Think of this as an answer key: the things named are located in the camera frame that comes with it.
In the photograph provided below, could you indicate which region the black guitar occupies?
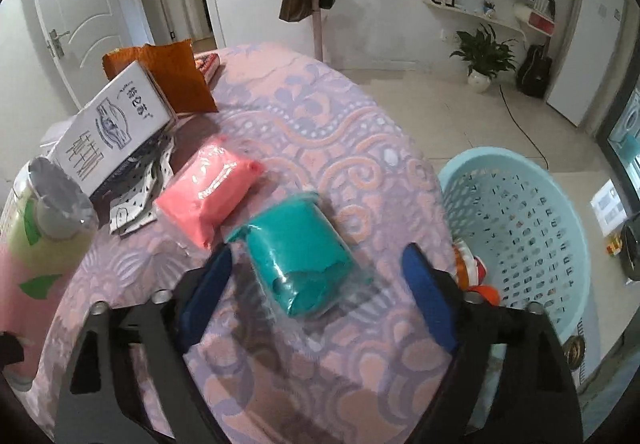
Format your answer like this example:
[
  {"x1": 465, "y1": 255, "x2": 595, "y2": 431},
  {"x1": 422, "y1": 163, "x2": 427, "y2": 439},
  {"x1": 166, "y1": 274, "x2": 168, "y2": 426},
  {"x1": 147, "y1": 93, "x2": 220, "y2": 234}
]
[{"x1": 516, "y1": 38, "x2": 552, "y2": 98}]

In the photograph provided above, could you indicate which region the white refrigerator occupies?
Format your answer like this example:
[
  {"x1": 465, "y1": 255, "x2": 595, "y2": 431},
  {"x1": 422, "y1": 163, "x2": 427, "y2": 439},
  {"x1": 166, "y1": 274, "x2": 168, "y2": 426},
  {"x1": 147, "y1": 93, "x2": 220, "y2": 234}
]
[{"x1": 547, "y1": 0, "x2": 625, "y2": 126}]

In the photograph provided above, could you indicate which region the pink tissue pack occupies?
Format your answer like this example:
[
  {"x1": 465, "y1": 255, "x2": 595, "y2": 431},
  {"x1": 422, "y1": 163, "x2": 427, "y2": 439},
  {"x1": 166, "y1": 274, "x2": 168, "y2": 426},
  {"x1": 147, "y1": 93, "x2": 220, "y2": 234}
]
[{"x1": 154, "y1": 136, "x2": 266, "y2": 249}]

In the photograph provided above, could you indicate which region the pink white drink bottle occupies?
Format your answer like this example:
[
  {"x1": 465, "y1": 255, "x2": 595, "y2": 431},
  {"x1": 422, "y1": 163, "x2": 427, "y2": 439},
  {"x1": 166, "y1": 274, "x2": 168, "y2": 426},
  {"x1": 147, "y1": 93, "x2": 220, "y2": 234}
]
[{"x1": 1, "y1": 157, "x2": 99, "y2": 391}]

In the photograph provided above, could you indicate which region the patterned pink tablecloth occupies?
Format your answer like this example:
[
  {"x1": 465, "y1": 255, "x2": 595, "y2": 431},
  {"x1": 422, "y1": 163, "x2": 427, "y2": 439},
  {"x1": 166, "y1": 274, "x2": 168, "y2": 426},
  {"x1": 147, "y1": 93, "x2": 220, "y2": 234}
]
[{"x1": 19, "y1": 42, "x2": 469, "y2": 444}]

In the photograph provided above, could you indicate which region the heart pattern paper bag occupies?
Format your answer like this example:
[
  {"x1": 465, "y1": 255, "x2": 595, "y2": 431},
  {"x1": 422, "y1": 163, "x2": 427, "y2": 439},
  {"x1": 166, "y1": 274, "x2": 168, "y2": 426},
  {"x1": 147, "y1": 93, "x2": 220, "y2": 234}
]
[{"x1": 91, "y1": 132, "x2": 175, "y2": 237}]

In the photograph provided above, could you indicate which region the white wall shelf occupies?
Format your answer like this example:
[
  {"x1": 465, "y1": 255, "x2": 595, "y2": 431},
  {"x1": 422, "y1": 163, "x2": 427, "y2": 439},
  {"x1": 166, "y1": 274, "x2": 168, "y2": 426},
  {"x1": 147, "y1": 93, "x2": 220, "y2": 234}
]
[{"x1": 422, "y1": 0, "x2": 555, "y2": 38}]

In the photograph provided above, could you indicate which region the white door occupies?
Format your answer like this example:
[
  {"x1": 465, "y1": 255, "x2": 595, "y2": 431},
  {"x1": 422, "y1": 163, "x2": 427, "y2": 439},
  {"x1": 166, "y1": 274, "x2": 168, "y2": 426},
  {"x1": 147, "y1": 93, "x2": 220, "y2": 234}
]
[{"x1": 35, "y1": 0, "x2": 152, "y2": 108}]

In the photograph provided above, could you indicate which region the white rectangular box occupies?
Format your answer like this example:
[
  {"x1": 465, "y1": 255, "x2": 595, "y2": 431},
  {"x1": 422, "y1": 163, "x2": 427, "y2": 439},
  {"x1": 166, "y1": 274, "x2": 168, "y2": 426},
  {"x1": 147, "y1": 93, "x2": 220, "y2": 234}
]
[{"x1": 49, "y1": 62, "x2": 176, "y2": 196}]

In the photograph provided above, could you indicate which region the potted green plant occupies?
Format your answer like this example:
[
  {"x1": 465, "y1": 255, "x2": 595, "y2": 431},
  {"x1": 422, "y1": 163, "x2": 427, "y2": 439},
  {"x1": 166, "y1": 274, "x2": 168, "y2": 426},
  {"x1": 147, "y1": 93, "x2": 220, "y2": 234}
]
[{"x1": 450, "y1": 24, "x2": 516, "y2": 94}]

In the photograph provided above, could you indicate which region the black ashtray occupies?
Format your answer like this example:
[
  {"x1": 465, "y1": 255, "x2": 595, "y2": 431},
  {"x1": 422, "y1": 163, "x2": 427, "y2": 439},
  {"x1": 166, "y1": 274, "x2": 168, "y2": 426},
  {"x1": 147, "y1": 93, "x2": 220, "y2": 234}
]
[{"x1": 620, "y1": 216, "x2": 640, "y2": 282}]

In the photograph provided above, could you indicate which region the teal tissue pack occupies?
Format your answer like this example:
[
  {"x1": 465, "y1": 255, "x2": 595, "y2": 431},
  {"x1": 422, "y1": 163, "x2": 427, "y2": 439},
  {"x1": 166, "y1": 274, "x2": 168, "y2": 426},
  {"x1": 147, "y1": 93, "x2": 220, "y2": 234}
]
[{"x1": 227, "y1": 190, "x2": 374, "y2": 320}]

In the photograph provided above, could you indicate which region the orange paper cup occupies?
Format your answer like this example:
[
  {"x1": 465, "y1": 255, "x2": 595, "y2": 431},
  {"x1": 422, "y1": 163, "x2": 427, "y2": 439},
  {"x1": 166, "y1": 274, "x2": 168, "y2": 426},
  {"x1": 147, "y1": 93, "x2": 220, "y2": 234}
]
[{"x1": 452, "y1": 239, "x2": 500, "y2": 306}]

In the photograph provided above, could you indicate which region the orange snack bag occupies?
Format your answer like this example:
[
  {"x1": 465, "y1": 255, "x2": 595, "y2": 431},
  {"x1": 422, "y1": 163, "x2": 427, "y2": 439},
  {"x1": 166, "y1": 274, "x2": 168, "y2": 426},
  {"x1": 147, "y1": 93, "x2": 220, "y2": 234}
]
[{"x1": 102, "y1": 40, "x2": 221, "y2": 115}]

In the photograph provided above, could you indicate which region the light blue laundry basket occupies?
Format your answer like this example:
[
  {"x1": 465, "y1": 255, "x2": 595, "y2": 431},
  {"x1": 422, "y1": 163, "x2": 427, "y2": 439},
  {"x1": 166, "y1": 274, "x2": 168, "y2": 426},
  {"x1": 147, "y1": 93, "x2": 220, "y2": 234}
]
[{"x1": 437, "y1": 146, "x2": 594, "y2": 434}]

